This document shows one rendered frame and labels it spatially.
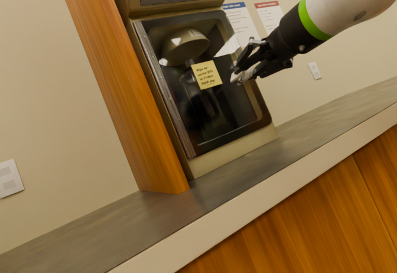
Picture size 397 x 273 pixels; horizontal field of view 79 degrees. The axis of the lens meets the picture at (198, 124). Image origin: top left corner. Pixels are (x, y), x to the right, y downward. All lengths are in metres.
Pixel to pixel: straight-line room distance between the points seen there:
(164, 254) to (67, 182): 0.75
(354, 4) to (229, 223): 0.36
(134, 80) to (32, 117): 0.60
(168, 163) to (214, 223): 0.23
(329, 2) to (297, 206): 0.33
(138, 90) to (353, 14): 0.41
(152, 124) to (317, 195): 0.34
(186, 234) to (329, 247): 0.27
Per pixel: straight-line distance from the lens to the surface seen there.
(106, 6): 0.63
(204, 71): 0.71
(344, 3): 0.46
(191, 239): 0.32
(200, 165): 0.65
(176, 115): 0.63
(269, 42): 0.57
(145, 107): 0.53
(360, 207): 0.57
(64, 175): 1.03
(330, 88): 1.82
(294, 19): 0.52
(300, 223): 0.45
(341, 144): 0.50
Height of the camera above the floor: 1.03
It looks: 4 degrees up
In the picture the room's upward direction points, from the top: 23 degrees counter-clockwise
